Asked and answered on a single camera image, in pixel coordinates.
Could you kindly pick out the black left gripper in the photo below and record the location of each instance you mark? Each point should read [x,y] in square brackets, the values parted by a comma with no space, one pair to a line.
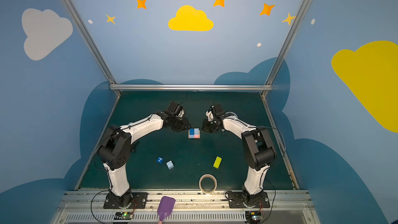
[179,123]

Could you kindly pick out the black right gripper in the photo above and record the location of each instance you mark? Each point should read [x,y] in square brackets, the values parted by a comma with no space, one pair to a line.
[211,125]

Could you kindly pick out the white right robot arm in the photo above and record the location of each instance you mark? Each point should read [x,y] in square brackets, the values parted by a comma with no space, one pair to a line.
[259,151]

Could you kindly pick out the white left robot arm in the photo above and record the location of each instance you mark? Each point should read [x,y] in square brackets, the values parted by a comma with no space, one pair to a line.
[118,144]

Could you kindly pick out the lime green wooden block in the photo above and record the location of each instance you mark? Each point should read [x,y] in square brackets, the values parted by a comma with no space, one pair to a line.
[217,162]

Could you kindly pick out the blue number seven cube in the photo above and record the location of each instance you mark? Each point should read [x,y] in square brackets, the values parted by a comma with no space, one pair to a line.
[159,160]

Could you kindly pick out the pale blue wooden cube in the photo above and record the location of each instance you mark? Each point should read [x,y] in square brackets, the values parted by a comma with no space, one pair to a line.
[170,165]

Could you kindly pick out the roll of tape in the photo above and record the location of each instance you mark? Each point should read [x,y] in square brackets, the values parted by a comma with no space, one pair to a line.
[208,184]

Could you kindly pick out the purple plastic scoop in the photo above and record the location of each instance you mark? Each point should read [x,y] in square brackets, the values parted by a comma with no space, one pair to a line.
[165,208]

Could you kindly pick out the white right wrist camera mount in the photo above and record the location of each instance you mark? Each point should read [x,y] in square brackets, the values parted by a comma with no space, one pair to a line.
[210,115]

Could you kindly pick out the aluminium back frame rail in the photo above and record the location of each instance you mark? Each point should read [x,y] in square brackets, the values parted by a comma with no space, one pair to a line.
[149,87]

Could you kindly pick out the right side frame rail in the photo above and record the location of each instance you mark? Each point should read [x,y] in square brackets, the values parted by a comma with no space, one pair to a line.
[281,144]

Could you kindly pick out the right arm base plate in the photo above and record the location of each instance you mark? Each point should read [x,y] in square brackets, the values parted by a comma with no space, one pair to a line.
[236,199]

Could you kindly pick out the left side frame rail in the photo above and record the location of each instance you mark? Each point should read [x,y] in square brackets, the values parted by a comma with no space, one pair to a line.
[97,112]

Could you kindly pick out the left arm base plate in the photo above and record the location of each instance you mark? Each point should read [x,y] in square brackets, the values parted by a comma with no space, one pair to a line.
[128,200]

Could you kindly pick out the front aluminium rail bed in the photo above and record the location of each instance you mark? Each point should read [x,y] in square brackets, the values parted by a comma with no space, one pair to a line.
[191,207]

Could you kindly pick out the aluminium right corner post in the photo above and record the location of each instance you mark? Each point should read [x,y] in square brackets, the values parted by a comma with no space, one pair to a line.
[294,27]

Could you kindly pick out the aluminium corner post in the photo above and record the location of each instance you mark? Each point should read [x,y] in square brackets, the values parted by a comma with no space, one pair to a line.
[294,27]
[82,28]

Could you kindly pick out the aluminium left corner post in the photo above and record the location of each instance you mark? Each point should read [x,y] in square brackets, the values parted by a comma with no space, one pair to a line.
[82,28]

